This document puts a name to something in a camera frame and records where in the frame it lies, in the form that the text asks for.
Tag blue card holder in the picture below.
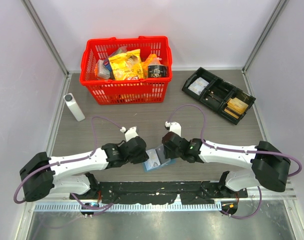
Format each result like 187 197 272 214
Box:
154 159 176 170

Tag dark grey card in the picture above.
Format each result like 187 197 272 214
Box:
156 146 171 165

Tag white VIP card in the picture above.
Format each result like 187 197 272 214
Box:
143 149 161 172

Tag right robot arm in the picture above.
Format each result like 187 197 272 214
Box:
162 131 290 198

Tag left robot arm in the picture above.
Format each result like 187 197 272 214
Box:
14 136 149 204

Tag white cards stack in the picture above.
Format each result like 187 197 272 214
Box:
188 77 209 96

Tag gold cards stack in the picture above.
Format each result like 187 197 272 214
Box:
224 97 248 119

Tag black three-compartment tray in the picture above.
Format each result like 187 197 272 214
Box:
182 67 256 125

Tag white bottle grey cap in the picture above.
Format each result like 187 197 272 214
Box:
64 93 85 122

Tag black round tin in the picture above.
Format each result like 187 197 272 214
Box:
147 64 168 78

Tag red plastic shopping basket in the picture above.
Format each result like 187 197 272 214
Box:
80 36 172 105

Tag grey small box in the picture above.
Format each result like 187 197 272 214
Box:
94 59 110 80

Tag yellow chips bag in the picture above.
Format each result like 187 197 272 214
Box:
109 49 144 81

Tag orange snack bag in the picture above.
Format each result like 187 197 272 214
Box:
142 53 161 75

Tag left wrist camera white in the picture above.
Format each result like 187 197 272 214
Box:
120 126 138 142

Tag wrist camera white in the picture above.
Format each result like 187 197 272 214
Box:
120 126 138 142
165 121 182 136

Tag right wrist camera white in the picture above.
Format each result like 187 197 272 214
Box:
165 121 182 136

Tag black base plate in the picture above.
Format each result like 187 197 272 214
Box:
77 181 248 205

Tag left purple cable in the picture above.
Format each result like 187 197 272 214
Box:
14 116 126 217

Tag slotted cable duct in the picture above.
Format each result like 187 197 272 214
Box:
34 201 221 212

